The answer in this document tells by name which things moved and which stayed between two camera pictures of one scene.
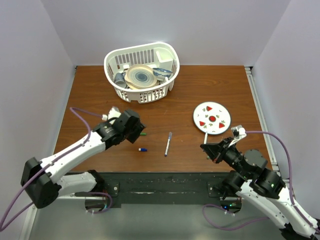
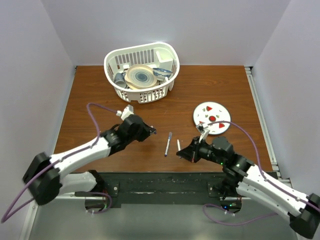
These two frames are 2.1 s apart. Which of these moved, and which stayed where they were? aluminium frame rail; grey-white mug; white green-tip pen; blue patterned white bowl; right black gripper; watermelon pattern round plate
Moved: white green-tip pen; right black gripper
Stayed: watermelon pattern round plate; grey-white mug; aluminium frame rail; blue patterned white bowl
